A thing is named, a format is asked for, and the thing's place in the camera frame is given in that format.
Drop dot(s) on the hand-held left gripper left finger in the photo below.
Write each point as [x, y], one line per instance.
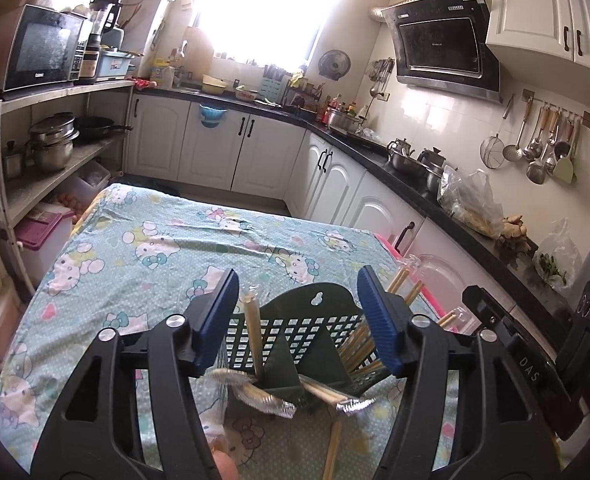
[217, 320]

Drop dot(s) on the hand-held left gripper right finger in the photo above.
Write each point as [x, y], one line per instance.
[377, 320]

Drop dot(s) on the group of wooden chopsticks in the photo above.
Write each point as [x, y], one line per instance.
[360, 355]

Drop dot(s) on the green plastic utensil basket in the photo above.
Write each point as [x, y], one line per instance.
[320, 340]

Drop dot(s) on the chopstick pair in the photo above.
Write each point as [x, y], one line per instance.
[325, 391]

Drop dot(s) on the row of hanging kitchen utensils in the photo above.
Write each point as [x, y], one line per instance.
[545, 145]

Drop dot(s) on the person's left hand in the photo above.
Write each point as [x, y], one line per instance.
[225, 467]

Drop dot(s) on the plastic bag of greens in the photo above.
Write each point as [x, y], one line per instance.
[555, 260]

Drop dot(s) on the cartoon cat printed blanket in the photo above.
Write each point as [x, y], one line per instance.
[150, 240]

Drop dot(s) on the black kitchen countertop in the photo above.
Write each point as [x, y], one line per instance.
[425, 180]

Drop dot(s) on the ginger root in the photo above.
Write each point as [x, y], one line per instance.
[515, 227]

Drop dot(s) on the clear plastic bag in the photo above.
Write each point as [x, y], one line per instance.
[470, 200]

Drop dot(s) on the steel kettle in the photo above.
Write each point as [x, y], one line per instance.
[432, 160]
[402, 150]

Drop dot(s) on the white kitchen base cabinets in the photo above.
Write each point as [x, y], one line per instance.
[225, 145]

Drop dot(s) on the clear box of eggs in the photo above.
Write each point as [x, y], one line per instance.
[82, 185]

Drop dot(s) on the pink storage box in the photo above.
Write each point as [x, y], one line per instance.
[42, 240]

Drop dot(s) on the steel cooking pot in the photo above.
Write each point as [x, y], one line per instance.
[345, 120]

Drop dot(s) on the metal mesh strainer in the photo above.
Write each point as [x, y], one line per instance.
[492, 152]

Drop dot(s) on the blue hanging bowl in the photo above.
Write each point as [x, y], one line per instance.
[211, 116]

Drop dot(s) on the black frying pan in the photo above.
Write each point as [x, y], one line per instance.
[95, 127]

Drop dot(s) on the white dish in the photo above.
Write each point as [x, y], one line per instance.
[247, 92]

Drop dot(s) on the yellow dish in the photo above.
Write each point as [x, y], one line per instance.
[214, 84]

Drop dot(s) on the teal knife block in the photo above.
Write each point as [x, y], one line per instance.
[275, 85]

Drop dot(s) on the stacked steel pots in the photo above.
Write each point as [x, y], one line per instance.
[52, 142]

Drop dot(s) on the small round fan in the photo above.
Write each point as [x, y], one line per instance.
[334, 64]

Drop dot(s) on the small steel cup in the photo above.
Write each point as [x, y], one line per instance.
[12, 160]

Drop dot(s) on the light blue plastic tray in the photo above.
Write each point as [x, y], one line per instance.
[115, 65]

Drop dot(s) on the metal shelf rack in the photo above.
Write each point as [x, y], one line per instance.
[50, 100]

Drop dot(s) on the black range hood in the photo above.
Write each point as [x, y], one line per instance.
[440, 45]

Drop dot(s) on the black blender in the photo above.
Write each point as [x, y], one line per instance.
[97, 35]

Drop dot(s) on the kitchen window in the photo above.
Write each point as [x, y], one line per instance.
[260, 5]

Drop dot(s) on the black microwave oven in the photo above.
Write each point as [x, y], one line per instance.
[35, 50]

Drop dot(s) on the white wall cabinet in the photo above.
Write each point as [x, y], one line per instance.
[550, 5]

